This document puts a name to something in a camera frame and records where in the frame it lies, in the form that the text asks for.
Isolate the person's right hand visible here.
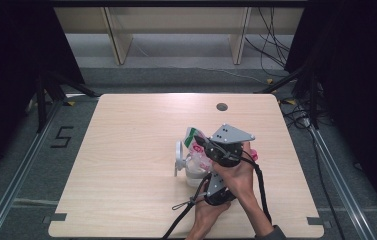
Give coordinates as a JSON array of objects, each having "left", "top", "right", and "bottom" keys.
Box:
[{"left": 212, "top": 142, "right": 255, "bottom": 201}]

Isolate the thin black strap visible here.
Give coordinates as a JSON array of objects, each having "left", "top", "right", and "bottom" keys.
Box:
[{"left": 171, "top": 196, "right": 207, "bottom": 212}]

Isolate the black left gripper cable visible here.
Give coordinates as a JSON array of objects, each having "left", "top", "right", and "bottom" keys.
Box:
[{"left": 161, "top": 173, "right": 212, "bottom": 240}]

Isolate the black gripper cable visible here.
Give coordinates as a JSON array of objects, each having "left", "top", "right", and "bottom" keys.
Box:
[
  {"left": 240, "top": 156, "right": 274, "bottom": 225},
  {"left": 161, "top": 173, "right": 212, "bottom": 240}
]

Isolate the aluminium floor rail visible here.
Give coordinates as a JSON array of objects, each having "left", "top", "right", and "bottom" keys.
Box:
[
  {"left": 307, "top": 125, "right": 377, "bottom": 240},
  {"left": 0, "top": 99, "right": 64, "bottom": 240}
]

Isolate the thin white floor cable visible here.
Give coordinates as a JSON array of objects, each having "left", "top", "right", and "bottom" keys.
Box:
[{"left": 132, "top": 39, "right": 267, "bottom": 86}]

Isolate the bundle of black cables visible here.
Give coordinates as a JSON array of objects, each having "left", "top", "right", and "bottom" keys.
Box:
[{"left": 244, "top": 7, "right": 292, "bottom": 79}]

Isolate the long black floor cable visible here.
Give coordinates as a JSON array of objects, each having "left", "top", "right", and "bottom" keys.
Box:
[{"left": 309, "top": 129, "right": 347, "bottom": 240}]

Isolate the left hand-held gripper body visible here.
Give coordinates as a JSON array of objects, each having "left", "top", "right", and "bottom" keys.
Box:
[{"left": 204, "top": 172, "right": 236, "bottom": 206}]

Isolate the pink and white plastic bag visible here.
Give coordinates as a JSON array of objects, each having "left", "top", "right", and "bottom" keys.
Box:
[{"left": 183, "top": 126, "right": 259, "bottom": 174}]

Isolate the beige wooden table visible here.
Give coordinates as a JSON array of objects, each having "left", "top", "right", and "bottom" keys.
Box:
[{"left": 53, "top": 6, "right": 305, "bottom": 66}]

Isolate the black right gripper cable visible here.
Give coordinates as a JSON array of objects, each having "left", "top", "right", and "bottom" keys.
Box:
[{"left": 240, "top": 156, "right": 274, "bottom": 225}]

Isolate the black curtain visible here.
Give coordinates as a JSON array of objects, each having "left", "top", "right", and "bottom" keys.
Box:
[
  {"left": 284, "top": 0, "right": 377, "bottom": 228},
  {"left": 0, "top": 0, "right": 85, "bottom": 188}
]

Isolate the black metal stand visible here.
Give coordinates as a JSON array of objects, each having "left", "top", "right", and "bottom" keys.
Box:
[
  {"left": 257, "top": 66, "right": 320, "bottom": 129},
  {"left": 35, "top": 71, "right": 100, "bottom": 134}
]

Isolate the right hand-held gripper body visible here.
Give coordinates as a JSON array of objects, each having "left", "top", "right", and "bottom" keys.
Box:
[{"left": 205, "top": 123, "right": 256, "bottom": 168}]

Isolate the person's left hand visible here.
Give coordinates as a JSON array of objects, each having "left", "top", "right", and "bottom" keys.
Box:
[{"left": 192, "top": 199, "right": 232, "bottom": 233}]

